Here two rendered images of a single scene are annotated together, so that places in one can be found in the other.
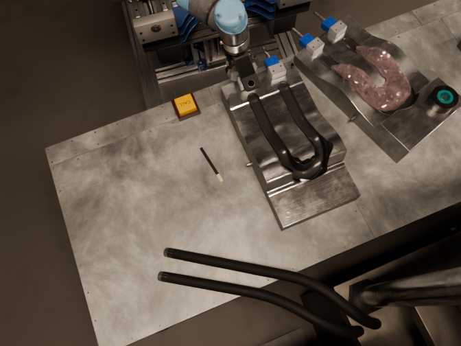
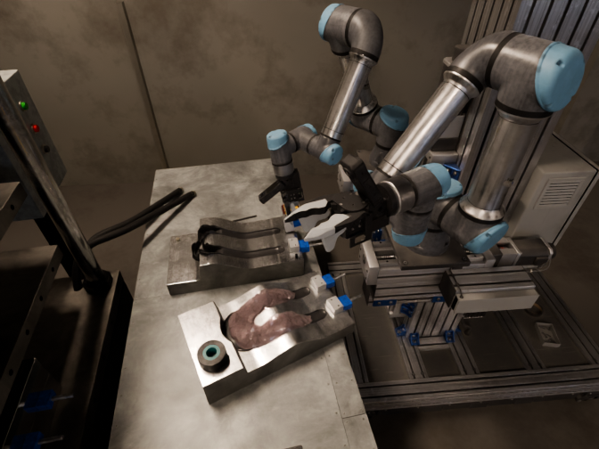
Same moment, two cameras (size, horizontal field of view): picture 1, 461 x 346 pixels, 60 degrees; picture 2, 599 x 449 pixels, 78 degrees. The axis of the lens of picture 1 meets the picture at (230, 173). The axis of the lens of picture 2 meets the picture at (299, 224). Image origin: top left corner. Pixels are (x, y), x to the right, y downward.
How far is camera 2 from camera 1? 1.47 m
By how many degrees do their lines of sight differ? 53
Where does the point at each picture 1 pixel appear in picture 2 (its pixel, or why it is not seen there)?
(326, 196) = (177, 263)
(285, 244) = (164, 247)
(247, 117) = (260, 226)
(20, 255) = not seen: hidden behind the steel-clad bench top
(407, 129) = (198, 320)
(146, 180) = (244, 191)
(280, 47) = (416, 380)
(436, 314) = (41, 254)
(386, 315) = (77, 296)
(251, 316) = not seen: hidden behind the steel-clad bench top
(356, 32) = (330, 324)
